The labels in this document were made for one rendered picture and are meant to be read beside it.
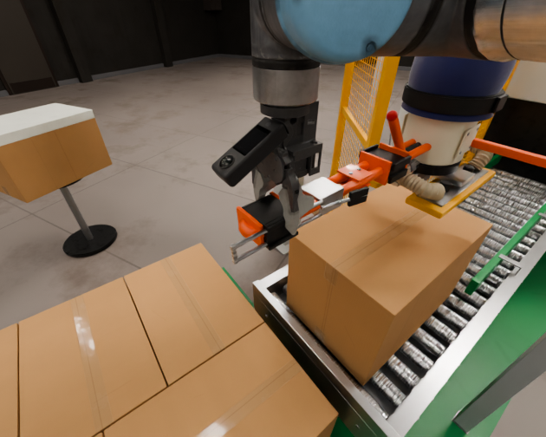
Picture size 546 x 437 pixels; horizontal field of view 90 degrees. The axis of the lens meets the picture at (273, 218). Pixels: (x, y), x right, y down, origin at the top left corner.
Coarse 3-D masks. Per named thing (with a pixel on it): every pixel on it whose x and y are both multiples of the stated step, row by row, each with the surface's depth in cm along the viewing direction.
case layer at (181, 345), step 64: (192, 256) 140; (64, 320) 111; (128, 320) 111; (192, 320) 111; (256, 320) 111; (0, 384) 92; (64, 384) 92; (128, 384) 92; (192, 384) 92; (256, 384) 92
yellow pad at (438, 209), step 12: (468, 168) 80; (432, 180) 81; (444, 180) 75; (480, 180) 80; (456, 192) 75; (468, 192) 76; (408, 204) 75; (420, 204) 72; (432, 204) 72; (444, 204) 71; (456, 204) 72
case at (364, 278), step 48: (384, 192) 113; (336, 240) 89; (384, 240) 89; (432, 240) 89; (480, 240) 96; (288, 288) 109; (336, 288) 82; (384, 288) 74; (432, 288) 82; (336, 336) 92; (384, 336) 73
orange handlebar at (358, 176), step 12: (408, 144) 73; (480, 144) 73; (492, 144) 71; (516, 156) 68; (528, 156) 66; (540, 156) 65; (348, 168) 62; (360, 168) 61; (336, 180) 60; (348, 180) 63; (360, 180) 58; (348, 192) 57; (240, 228) 48; (252, 228) 47
